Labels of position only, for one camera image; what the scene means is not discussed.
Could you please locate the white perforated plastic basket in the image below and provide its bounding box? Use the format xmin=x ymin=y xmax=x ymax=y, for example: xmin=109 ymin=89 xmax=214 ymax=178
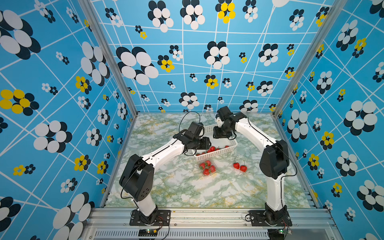
xmin=194 ymin=125 xmax=238 ymax=161

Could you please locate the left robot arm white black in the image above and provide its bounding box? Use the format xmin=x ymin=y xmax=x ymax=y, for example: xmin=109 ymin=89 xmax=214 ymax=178
xmin=119 ymin=133 xmax=212 ymax=225

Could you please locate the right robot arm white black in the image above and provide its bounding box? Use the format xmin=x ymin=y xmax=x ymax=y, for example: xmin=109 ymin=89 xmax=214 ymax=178
xmin=213 ymin=107 xmax=292 ymax=226

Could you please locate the green circuit board left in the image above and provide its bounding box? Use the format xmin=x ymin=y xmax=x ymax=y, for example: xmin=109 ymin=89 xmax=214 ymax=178
xmin=138 ymin=229 xmax=158 ymax=238

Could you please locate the circuit board right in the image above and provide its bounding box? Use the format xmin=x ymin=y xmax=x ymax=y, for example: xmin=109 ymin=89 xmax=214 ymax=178
xmin=268 ymin=229 xmax=292 ymax=240

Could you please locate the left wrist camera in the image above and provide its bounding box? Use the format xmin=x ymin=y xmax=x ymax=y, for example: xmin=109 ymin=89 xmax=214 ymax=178
xmin=188 ymin=122 xmax=205 ymax=138

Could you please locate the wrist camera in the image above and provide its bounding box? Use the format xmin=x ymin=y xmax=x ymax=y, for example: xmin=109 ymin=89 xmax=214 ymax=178
xmin=216 ymin=106 xmax=233 ymax=122
xmin=188 ymin=122 xmax=205 ymax=138

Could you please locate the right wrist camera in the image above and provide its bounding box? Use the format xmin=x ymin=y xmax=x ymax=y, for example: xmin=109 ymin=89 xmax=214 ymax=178
xmin=216 ymin=106 xmax=233 ymax=122

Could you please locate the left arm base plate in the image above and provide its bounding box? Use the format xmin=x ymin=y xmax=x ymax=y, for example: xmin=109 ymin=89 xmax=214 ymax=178
xmin=130 ymin=209 xmax=171 ymax=227

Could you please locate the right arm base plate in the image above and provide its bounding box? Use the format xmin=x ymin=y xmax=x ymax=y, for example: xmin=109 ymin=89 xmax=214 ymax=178
xmin=248 ymin=209 xmax=293 ymax=227

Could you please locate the aluminium front frame rail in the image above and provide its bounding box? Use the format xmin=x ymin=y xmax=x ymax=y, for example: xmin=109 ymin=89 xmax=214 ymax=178
xmin=81 ymin=208 xmax=342 ymax=240

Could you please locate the left aluminium corner post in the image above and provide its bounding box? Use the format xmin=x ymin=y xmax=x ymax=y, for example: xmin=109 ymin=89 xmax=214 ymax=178
xmin=79 ymin=0 xmax=138 ymax=120

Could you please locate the aluminium corner post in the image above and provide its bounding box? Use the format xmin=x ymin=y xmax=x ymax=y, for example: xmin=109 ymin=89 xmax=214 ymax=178
xmin=273 ymin=0 xmax=348 ymax=119
xmin=79 ymin=0 xmax=138 ymax=120

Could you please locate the right aluminium corner post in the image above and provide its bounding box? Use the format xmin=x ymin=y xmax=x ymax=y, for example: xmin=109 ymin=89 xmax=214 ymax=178
xmin=273 ymin=0 xmax=348 ymax=119

